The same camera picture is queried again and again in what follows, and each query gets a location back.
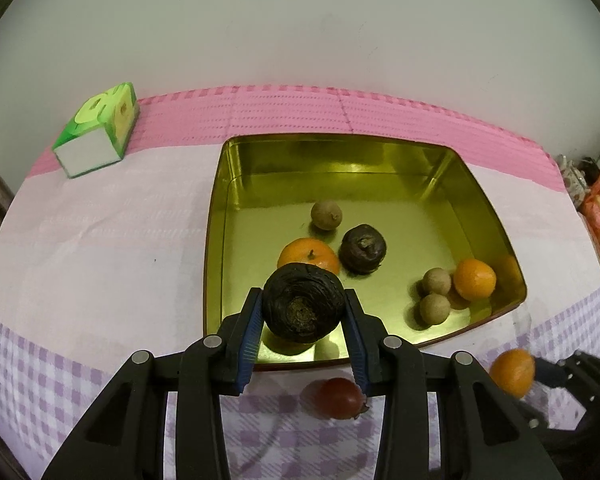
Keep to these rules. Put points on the gold metal tray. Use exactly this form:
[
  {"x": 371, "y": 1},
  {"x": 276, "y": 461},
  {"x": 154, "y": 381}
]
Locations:
[{"x": 380, "y": 180}]

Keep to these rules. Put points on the floral ceramic pot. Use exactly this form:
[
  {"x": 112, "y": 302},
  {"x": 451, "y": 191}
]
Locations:
[{"x": 572, "y": 177}]

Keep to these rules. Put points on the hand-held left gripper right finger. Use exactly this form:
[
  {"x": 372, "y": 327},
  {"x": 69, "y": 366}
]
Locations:
[{"x": 357, "y": 355}]

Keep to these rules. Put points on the red tomato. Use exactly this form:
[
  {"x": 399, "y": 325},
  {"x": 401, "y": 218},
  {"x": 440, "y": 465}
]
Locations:
[{"x": 335, "y": 400}]

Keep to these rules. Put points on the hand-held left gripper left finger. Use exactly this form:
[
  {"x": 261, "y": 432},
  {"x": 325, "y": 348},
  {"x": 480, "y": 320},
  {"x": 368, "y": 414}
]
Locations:
[{"x": 252, "y": 345}]

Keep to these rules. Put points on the orange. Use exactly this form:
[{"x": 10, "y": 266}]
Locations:
[
  {"x": 305, "y": 255},
  {"x": 474, "y": 278},
  {"x": 512, "y": 372}
]

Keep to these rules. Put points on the pink and purple checked tablecloth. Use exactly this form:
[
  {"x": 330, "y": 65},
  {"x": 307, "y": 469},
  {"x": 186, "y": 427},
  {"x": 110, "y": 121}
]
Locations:
[{"x": 105, "y": 235}]

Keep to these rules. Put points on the small brown longan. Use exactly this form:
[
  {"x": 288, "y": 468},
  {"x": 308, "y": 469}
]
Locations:
[
  {"x": 434, "y": 308},
  {"x": 436, "y": 281},
  {"x": 326, "y": 215}
]

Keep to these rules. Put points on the dark water chestnut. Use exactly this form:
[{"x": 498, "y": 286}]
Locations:
[
  {"x": 302, "y": 300},
  {"x": 364, "y": 249}
]

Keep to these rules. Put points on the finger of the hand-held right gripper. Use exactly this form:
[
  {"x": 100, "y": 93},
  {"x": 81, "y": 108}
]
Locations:
[
  {"x": 550, "y": 374},
  {"x": 532, "y": 414}
]

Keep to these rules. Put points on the green tissue box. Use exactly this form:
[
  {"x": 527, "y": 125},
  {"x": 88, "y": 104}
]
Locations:
[{"x": 95, "y": 120}]

